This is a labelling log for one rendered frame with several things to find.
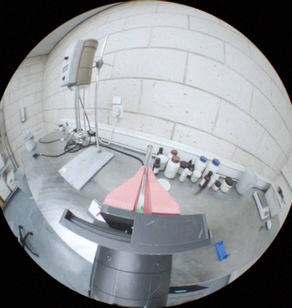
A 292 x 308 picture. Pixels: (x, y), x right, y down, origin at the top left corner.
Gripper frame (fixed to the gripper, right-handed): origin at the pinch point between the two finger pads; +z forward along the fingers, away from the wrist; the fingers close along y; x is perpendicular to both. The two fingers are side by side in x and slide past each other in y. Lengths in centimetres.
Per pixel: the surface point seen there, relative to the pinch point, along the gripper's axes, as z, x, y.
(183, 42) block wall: 46, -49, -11
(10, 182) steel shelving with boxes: -32, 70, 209
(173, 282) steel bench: -22.7, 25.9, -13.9
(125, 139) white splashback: 48, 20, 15
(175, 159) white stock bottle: 26.3, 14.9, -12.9
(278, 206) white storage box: -17, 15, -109
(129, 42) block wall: 54, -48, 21
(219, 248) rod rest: -13.1, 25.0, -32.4
